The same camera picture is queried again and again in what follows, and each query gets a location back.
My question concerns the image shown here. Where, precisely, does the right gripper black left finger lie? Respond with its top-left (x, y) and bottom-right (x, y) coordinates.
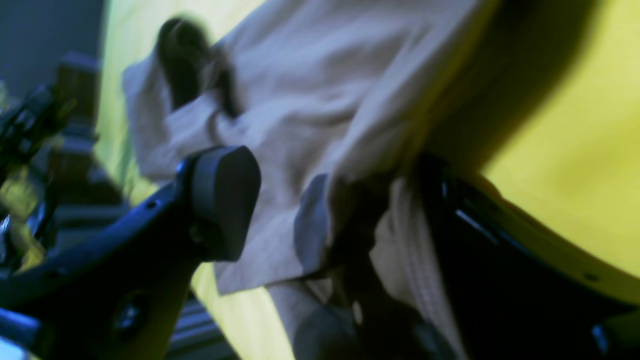
top-left (1, 146), bottom-right (261, 360)

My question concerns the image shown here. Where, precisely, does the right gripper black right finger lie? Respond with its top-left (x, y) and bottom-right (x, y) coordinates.
top-left (416, 153), bottom-right (640, 360)

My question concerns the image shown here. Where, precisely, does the yellow tablecloth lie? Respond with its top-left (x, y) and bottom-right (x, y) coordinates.
top-left (95, 0), bottom-right (639, 360)

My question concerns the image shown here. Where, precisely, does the brown T-shirt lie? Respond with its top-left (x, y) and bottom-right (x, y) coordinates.
top-left (122, 0), bottom-right (498, 360)

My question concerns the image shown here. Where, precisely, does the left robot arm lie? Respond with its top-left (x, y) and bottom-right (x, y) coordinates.
top-left (1, 17), bottom-right (236, 278)

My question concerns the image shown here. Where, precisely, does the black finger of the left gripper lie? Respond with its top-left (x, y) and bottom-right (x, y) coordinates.
top-left (156, 17), bottom-right (240, 117)

